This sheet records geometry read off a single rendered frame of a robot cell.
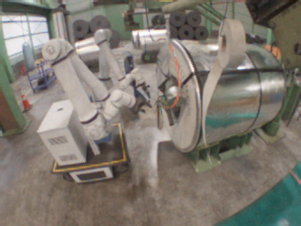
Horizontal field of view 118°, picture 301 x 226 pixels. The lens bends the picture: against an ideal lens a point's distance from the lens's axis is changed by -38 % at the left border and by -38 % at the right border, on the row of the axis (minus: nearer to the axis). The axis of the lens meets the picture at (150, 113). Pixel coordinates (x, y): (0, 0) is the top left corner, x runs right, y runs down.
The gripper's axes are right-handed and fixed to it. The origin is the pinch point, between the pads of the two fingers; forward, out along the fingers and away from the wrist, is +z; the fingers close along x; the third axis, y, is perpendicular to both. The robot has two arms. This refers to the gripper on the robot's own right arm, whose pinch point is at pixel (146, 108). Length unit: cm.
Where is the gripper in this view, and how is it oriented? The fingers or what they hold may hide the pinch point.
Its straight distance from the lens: 118.7
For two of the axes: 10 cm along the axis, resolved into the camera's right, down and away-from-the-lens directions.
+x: -7.3, 5.2, 4.4
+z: 6.2, 2.3, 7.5
